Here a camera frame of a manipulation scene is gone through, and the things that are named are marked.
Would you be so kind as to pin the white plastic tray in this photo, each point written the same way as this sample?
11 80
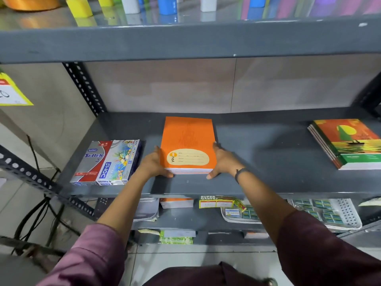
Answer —
235 216

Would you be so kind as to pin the orange plastic container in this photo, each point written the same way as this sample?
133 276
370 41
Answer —
29 2

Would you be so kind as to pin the person's left hand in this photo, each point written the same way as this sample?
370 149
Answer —
150 166

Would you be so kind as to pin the group of green eraser packets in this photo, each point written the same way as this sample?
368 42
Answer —
324 214

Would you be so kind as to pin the white perforated basket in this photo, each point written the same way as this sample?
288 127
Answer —
348 212

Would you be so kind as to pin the perforated grey metal rack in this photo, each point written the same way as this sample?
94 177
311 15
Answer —
29 176

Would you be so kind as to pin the yellow shelf label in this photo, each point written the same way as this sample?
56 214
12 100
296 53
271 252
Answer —
215 202

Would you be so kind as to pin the small orange notebook stack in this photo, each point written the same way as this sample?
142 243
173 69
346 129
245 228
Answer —
176 203

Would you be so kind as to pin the row of colourful bottles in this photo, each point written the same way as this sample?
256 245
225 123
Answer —
166 4

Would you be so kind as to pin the black wristband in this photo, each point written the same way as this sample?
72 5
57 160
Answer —
239 172

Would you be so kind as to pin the yellow price tag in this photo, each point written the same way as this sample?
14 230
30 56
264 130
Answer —
12 92

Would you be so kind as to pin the white shelf tag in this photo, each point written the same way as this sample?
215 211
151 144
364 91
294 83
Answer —
370 202

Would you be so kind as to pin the grey metal shelf rack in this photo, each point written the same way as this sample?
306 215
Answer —
190 41

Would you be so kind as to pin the colourful crayon box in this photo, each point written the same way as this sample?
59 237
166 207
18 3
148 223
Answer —
119 163

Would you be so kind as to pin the person's right thumb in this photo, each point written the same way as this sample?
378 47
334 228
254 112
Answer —
213 174

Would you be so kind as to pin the person's left forearm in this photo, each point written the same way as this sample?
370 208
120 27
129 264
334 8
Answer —
128 202

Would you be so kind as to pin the stack of green orange notebooks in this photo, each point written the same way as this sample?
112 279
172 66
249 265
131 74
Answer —
348 142

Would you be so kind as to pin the green packet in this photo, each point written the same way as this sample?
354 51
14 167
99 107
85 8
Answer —
175 240

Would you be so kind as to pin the silver red pencil box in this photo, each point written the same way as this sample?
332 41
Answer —
89 163

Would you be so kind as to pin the person's right forearm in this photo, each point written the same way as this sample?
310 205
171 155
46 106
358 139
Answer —
265 199

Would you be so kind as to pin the person's right hand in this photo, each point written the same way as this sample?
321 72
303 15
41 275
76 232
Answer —
226 163

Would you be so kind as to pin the person's left thumb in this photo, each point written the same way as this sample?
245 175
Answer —
166 174

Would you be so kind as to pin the person's maroon shirt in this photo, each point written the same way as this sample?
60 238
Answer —
321 259

